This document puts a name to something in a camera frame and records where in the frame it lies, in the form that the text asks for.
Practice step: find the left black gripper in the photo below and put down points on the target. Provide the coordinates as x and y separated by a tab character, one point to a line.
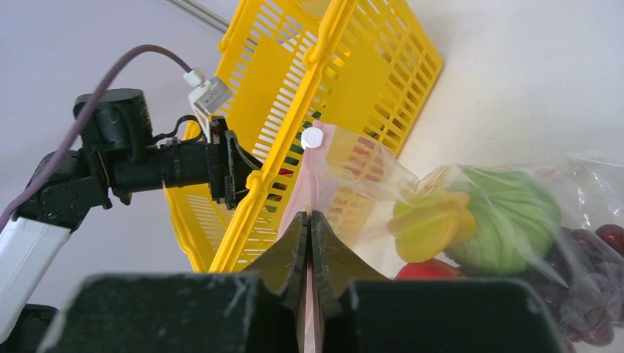
117	142

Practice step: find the clear pink-dotted zip bag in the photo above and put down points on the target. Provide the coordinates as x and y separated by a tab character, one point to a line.
355	182

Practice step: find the yellow-green pepper toy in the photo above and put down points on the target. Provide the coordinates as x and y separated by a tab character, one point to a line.
426	225

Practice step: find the purple grapes toy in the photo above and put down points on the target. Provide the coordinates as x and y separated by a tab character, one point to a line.
584	289

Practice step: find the yellow plastic basket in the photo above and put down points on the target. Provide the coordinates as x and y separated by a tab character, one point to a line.
363	66

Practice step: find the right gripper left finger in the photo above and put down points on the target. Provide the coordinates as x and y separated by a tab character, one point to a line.
254	310

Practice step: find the red tomato toy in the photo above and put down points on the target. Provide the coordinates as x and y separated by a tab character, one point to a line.
430	269

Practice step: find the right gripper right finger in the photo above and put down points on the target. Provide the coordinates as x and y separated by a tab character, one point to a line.
357	309

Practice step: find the green cabbage toy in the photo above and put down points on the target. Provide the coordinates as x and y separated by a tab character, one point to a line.
517	220

